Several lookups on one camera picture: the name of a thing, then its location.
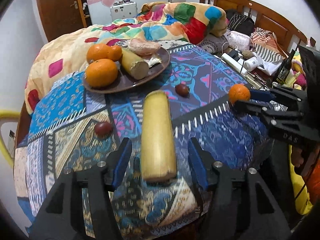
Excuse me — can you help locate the brown wooden door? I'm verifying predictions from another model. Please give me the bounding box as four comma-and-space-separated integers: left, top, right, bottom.
36, 0, 87, 41

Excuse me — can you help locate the peeled pomelo wedge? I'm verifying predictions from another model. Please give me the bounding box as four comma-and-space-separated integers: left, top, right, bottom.
127, 38, 161, 56

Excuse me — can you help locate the yellow chair frame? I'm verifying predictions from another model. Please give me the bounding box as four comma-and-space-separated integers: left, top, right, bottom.
0, 109, 20, 168

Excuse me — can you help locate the yellow plush toy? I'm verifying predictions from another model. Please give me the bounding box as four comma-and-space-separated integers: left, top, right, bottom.
291, 50, 307, 90

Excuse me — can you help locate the dark purple plate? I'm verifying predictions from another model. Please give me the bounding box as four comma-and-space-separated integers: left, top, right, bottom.
83, 48, 170, 94

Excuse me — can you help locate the white pink pillow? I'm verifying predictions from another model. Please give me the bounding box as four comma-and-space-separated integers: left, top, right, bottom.
225, 31, 251, 51

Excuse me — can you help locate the patterned blue tablecloth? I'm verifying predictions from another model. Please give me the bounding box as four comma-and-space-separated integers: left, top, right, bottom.
14, 41, 268, 239

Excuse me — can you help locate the large orange with sticker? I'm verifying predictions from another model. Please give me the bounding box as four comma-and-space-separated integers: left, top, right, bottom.
85, 59, 118, 88

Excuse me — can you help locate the dark wine bottle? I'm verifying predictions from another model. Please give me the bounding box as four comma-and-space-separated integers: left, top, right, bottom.
273, 50, 296, 85

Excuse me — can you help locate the colourful patchwork blanket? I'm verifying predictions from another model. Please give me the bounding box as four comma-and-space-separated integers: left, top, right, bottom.
24, 2, 227, 114

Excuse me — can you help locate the dark red plum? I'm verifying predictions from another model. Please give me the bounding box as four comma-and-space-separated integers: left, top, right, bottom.
94, 121, 113, 138
175, 83, 190, 97

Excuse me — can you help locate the white metal case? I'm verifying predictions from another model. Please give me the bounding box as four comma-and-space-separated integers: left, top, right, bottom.
110, 0, 138, 21

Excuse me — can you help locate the yellow sugarcane piece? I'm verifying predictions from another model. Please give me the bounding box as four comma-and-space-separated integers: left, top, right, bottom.
120, 48, 149, 80

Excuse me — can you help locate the small mandarin orange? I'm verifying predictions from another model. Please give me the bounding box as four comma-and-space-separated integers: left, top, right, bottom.
108, 45, 123, 61

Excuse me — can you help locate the black bag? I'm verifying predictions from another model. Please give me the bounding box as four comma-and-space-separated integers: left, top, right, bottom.
226, 9, 255, 36

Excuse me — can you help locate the wooden headboard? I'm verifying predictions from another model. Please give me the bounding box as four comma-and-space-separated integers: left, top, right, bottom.
199, 0, 308, 52

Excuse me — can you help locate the striped cloth bundle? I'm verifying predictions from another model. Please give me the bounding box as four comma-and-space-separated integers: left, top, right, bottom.
251, 27, 287, 62

